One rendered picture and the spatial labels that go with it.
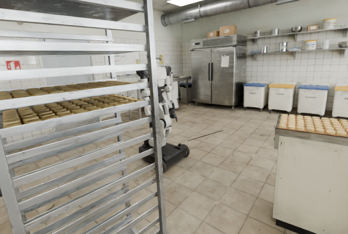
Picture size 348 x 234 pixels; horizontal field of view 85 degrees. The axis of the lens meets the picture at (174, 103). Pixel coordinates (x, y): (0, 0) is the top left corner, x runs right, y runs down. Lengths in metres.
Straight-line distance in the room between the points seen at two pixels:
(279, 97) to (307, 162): 3.72
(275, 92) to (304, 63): 1.07
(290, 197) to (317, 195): 0.18
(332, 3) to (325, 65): 1.35
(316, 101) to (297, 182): 3.62
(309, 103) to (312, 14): 2.13
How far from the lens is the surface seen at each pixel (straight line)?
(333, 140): 1.70
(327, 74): 5.87
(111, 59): 1.33
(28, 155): 0.84
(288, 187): 1.87
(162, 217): 1.29
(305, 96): 5.28
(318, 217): 1.99
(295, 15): 5.99
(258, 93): 5.47
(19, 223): 0.91
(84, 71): 0.83
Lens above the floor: 1.43
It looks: 12 degrees down
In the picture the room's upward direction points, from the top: 3 degrees counter-clockwise
